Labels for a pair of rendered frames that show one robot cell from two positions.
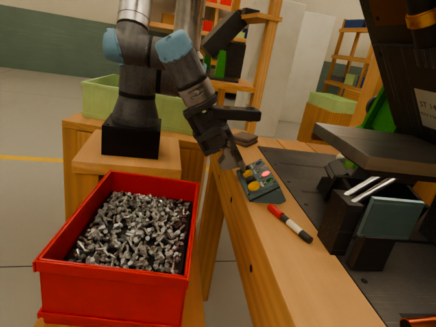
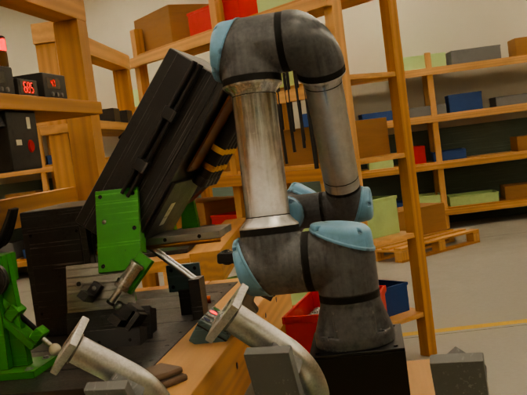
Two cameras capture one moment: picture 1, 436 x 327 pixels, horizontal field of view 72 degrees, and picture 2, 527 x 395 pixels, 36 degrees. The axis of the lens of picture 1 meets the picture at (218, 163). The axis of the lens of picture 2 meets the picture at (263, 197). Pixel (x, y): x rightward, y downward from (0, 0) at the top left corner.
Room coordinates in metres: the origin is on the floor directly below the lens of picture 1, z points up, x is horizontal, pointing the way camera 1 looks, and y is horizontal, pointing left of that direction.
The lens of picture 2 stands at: (2.46, 0.70, 1.34)
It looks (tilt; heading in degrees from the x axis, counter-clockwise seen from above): 4 degrees down; 200
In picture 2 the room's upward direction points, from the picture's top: 7 degrees counter-clockwise
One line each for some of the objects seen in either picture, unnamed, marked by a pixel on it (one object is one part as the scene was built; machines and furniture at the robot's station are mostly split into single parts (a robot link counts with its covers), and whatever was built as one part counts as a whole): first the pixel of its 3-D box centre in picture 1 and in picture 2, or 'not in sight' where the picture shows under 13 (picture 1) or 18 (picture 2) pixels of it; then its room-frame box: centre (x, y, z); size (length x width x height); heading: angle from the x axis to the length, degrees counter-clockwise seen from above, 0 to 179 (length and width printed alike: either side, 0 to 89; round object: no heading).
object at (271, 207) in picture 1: (288, 222); not in sight; (0.54, -0.17, 0.91); 0.13 x 0.02 x 0.02; 32
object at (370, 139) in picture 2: not in sight; (256, 167); (-2.63, -1.20, 1.19); 2.30 x 0.55 x 2.39; 57
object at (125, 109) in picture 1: (136, 106); (352, 315); (0.97, 0.30, 0.99); 0.15 x 0.15 x 0.10
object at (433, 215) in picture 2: not in sight; (412, 230); (-6.21, -0.88, 0.22); 1.20 x 0.80 x 0.44; 146
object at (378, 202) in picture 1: (383, 235); (186, 288); (0.45, -0.30, 0.97); 0.10 x 0.02 x 0.14; 101
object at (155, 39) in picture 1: (175, 56); (296, 211); (0.77, 0.15, 1.18); 0.11 x 0.11 x 0.08; 9
